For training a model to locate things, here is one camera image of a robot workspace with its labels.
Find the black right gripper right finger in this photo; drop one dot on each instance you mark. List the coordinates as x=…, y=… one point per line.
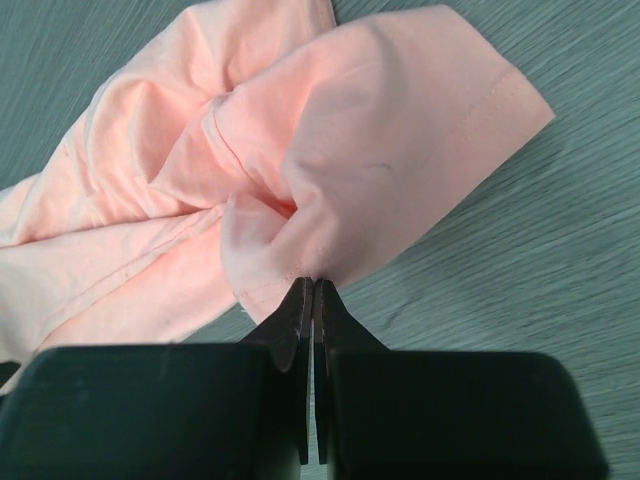
x=399, y=414

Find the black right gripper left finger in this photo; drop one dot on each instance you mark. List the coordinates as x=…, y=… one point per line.
x=181, y=411

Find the salmon pink t-shirt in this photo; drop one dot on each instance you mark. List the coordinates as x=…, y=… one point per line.
x=248, y=144

